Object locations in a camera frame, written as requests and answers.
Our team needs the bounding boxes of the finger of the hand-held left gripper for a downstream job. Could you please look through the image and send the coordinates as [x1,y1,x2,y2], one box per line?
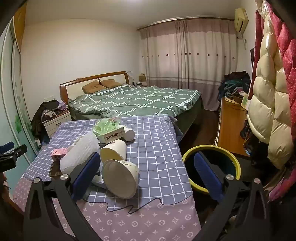
[0,142,14,154]
[0,144,27,172]

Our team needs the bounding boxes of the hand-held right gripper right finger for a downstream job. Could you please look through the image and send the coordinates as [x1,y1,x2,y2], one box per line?
[194,152,272,241]

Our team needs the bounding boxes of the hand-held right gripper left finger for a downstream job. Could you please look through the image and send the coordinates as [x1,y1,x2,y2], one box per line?
[23,152,102,241]

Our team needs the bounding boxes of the white paper piece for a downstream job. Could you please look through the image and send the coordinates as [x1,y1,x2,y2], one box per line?
[91,173,109,189]

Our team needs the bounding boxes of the yellow rimmed dark trash bin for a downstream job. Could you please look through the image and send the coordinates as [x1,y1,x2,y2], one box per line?
[182,145,241,194]

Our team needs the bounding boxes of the white foam net wrap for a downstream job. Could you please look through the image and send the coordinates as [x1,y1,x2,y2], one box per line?
[60,134,100,173]

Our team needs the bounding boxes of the brown plastic tray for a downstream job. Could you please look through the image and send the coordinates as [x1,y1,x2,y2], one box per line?
[50,161,70,180]

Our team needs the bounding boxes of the pink carton box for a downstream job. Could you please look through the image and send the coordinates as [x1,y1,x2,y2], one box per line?
[51,148,70,162]

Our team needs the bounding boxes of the large white paper bowl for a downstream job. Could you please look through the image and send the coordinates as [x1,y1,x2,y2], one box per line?
[102,159,140,200]

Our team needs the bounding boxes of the printed cardboard food box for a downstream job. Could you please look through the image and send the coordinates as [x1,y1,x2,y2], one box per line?
[97,126,126,143]

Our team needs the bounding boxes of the green plastic bag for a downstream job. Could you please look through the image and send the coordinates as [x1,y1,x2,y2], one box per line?
[92,117,122,136]

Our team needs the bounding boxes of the small white paper cup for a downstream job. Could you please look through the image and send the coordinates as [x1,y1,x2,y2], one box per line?
[120,126,136,142]

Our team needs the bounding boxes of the black jacket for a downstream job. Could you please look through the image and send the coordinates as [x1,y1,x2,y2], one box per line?
[31,100,60,141]

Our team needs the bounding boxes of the blue checked tablecloth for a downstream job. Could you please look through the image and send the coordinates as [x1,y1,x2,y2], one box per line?
[24,114,197,211]

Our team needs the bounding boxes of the white nightstand with drawers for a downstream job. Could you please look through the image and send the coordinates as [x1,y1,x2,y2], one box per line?
[43,110,73,139]

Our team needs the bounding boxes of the sliding door wardrobe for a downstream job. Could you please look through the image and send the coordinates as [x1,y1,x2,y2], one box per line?
[0,2,44,163]

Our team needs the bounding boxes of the purple floral clothes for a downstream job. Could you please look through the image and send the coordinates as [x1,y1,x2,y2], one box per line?
[55,100,69,114]

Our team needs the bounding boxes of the pink patterned cloth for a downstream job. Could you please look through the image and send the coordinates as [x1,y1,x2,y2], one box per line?
[13,178,201,241]

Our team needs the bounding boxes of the pink floral cloth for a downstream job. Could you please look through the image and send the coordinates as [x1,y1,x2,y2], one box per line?
[269,162,296,201]

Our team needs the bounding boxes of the brown pillow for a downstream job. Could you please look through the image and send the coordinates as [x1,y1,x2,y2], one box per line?
[101,79,123,89]
[81,81,107,94]

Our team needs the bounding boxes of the pile of dark clothes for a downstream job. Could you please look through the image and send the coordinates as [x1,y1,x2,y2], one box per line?
[217,71,251,100]

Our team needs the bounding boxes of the cream puffer jacket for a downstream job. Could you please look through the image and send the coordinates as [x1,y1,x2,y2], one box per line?
[245,7,294,169]

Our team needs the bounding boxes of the green checked duvet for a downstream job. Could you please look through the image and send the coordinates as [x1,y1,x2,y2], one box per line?
[68,85,201,118]

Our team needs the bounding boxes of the wooden bed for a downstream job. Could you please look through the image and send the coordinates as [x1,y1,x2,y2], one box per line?
[60,71,205,139]

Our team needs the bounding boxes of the white bedside lamp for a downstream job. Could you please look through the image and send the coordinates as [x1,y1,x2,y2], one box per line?
[126,71,136,86]

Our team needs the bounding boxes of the pink and white curtain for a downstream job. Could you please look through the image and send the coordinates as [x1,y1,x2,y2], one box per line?
[139,20,238,112]

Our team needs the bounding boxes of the black television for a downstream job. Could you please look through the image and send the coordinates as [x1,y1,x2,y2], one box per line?
[250,46,256,77]

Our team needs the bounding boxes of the dark red coat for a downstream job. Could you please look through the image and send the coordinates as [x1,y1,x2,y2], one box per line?
[251,10,264,93]

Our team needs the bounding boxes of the red quilted jacket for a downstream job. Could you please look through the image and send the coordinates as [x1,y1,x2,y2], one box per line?
[264,0,296,139]

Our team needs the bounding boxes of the wooden curtain rod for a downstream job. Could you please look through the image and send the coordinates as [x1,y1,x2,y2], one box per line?
[136,17,235,31]

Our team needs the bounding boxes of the beige air conditioner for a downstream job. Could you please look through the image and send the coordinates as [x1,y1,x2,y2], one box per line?
[234,8,249,32]

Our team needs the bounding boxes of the thin black cable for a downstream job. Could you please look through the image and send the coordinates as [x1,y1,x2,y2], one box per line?
[82,198,164,214]

